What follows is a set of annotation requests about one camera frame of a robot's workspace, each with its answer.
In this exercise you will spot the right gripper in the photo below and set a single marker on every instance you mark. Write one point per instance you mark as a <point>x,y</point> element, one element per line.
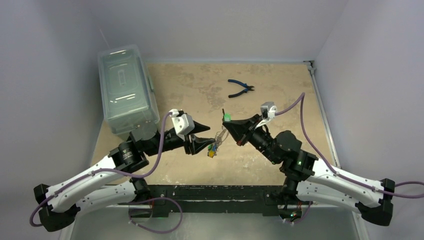
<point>248,133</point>

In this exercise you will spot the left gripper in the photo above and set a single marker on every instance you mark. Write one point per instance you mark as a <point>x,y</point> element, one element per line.
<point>196,143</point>

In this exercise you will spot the green tagged key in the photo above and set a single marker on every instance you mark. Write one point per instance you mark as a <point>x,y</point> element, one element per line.
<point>226,117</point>

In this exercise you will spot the metal keyring plate with keys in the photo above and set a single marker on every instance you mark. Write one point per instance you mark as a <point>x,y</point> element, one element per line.
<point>220,137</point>

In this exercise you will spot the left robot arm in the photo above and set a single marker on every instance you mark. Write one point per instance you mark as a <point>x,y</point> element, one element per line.
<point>112,180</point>

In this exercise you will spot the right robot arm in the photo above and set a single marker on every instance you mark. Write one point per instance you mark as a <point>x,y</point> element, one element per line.
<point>309,178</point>

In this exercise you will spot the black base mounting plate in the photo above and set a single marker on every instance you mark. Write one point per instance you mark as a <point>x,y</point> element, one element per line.
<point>216,199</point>

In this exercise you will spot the translucent plastic storage box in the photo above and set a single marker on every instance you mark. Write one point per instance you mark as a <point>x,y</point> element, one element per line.
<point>127,90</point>

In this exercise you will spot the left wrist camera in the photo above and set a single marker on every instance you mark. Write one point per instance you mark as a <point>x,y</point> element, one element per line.
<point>183,123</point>

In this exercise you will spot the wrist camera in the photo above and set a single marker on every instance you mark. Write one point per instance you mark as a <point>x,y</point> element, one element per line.
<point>183,123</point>
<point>268,112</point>

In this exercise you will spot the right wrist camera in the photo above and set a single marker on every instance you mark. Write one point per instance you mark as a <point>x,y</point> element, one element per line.
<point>268,112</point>

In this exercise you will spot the right side aluminium rail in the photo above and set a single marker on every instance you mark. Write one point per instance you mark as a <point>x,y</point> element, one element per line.
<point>312,69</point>

